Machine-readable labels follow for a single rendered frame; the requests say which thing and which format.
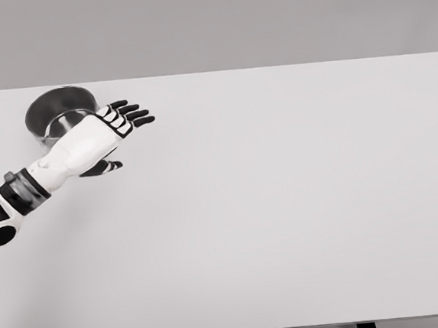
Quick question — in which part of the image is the grey metal pot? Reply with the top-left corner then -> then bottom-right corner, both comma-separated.
22,83 -> 104,155

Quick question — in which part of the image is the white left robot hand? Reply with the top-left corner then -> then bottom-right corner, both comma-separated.
55,97 -> 161,180

